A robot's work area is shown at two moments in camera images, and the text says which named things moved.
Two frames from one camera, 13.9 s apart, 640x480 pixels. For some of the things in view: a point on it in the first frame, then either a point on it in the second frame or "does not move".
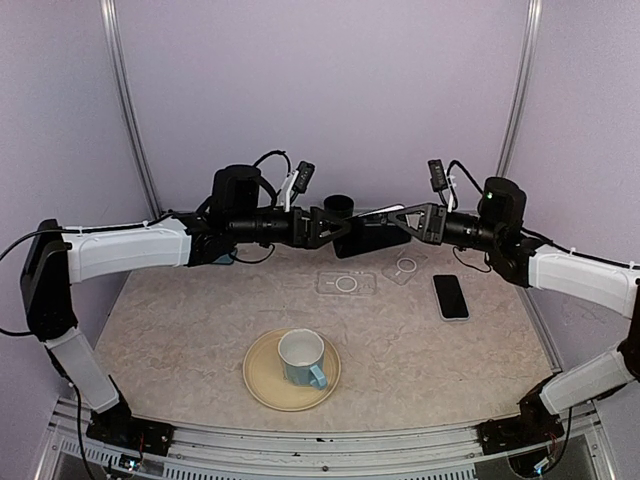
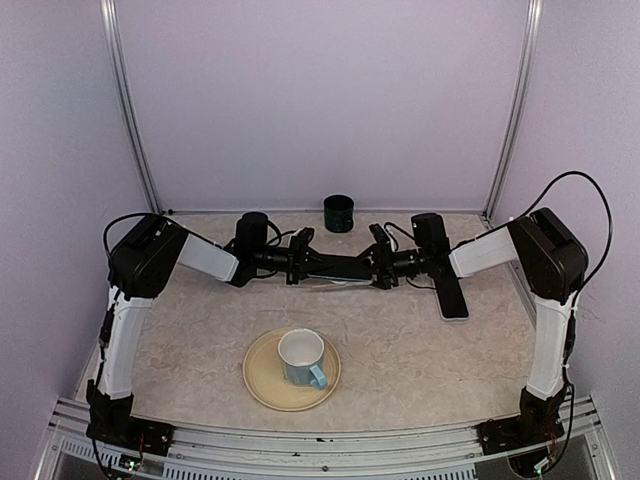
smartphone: x=450 y=297 does not move
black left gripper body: x=299 y=238 → x=294 y=268
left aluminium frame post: x=108 y=9 does not move
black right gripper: x=427 y=231 → x=381 y=254
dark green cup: x=339 y=206 does not move
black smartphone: x=371 y=232 → x=361 y=267
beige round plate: x=264 y=374 does not move
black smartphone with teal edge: x=450 y=296 does not move
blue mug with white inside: x=302 y=353 does not move
